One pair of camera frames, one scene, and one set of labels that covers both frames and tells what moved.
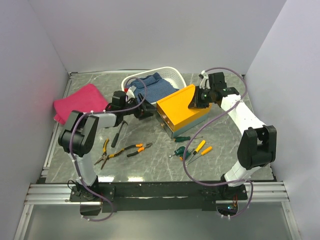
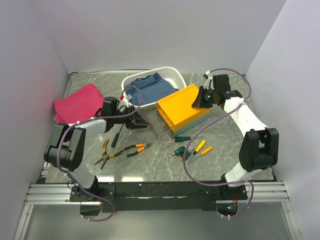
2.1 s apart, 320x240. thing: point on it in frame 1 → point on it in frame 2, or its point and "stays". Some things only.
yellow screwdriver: [198, 149] stays
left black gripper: [143, 111] → [135, 121]
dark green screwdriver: [181, 138] stays
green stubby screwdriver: [178, 151] stays
